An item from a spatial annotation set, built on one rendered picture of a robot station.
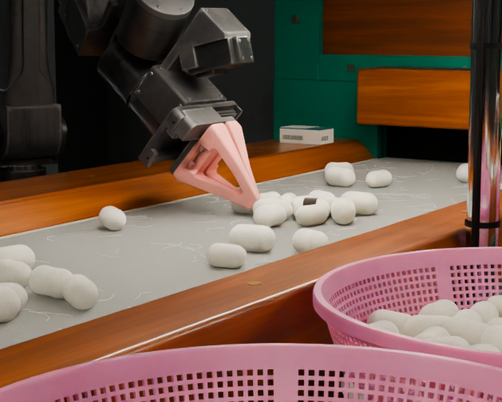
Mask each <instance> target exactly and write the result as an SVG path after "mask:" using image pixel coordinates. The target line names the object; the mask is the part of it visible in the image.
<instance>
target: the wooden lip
mask: <svg viewBox="0 0 502 402"><path fill-rule="evenodd" d="M470 72H471V68H447V67H412V66H374V67H373V68H363V69H359V70H358V92H357V123H358V124H371V125H386V126H401V127H416V128H445V129H460V130H468V128H469V100H470Z"/></svg>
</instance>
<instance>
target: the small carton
mask: <svg viewBox="0 0 502 402"><path fill-rule="evenodd" d="M333 142H334V128H333V127H319V126H304V125H290V126H284V127H280V143H291V144H314V145H322V144H331V143H333Z"/></svg>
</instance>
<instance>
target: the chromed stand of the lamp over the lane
mask: <svg viewBox="0 0 502 402"><path fill-rule="evenodd" d="M469 48H470V49H471V72H470V100H469V128H468V183H467V211H466V219H465V220H464V225H465V226H466V239H465V247H493V246H499V227H500V224H501V221H500V173H501V148H502V0H472V43H469Z"/></svg>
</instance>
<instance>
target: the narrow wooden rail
mask: <svg viewBox="0 0 502 402"><path fill-rule="evenodd" d="M466 211H467V200H466V201H464V202H460V203H456V204H453V205H451V206H448V207H443V208H441V209H438V210H435V211H431V212H429V213H426V214H423V215H418V216H416V217H413V218H411V219H406V220H403V221H400V222H398V223H394V224H391V225H388V226H385V227H381V228H378V229H376V230H373V231H368V232H366V233H363V234H359V235H356V236H354V237H351V238H346V239H343V240H341V241H338V242H334V243H331V244H328V245H325V246H321V247H319V248H316V249H313V250H308V251H306V252H303V253H301V254H296V255H293V256H290V257H288V258H284V259H281V260H278V261H276V262H271V263H268V264H266V265H263V266H259V267H256V268H253V269H250V270H246V271H244V272H241V273H238V274H233V275H231V276H228V277H225V278H221V279H218V280H215V281H213V282H209V283H206V284H203V285H201V286H196V287H193V288H191V289H188V290H184V291H180V292H178V293H175V294H171V295H168V296H166V297H163V298H158V299H156V300H153V301H149V302H146V303H143V304H140V305H136V306H133V307H131V308H128V309H123V310H121V311H118V312H115V313H111V314H109V315H105V316H103V317H99V318H96V319H93V320H91V321H86V322H83V323H81V324H78V325H74V326H71V327H68V328H65V329H61V330H58V331H56V332H53V333H48V334H46V335H43V336H40V337H36V338H34V339H30V340H28V341H23V342H21V343H18V344H16V345H11V346H8V347H5V348H3V349H0V388H3V387H5V386H7V385H10V384H13V383H16V382H19V381H21V380H25V379H28V378H31V377H32V376H37V375H41V374H43V373H46V372H51V371H54V370H58V369H63V368H66V367H69V366H74V365H79V364H84V363H87V362H91V361H99V360H103V359H107V358H111V357H120V356H125V355H130V354H136V353H146V352H152V351H159V350H165V349H180V348H188V347H198V346H209V345H237V344H267V343H295V344H324V345H333V344H334V343H333V340H332V337H331V335H330V331H329V328H328V325H327V323H326V321H324V320H323V319H322V318H321V317H320V316H319V315H318V314H317V313H316V311H315V310H314V307H313V289H314V286H315V284H316V282H317V281H318V280H319V279H320V277H322V276H323V275H324V274H326V273H328V272H330V271H332V270H334V269H336V268H338V267H340V266H344V265H346V264H349V263H352V262H357V261H360V260H363V259H367V258H374V257H378V256H383V255H388V254H398V253H404V252H410V251H418V250H435V249H447V248H462V247H465V239H466V226H465V225H464V220H465V219H466ZM500 221H501V224H500V227H499V246H502V189H501V190H500Z"/></svg>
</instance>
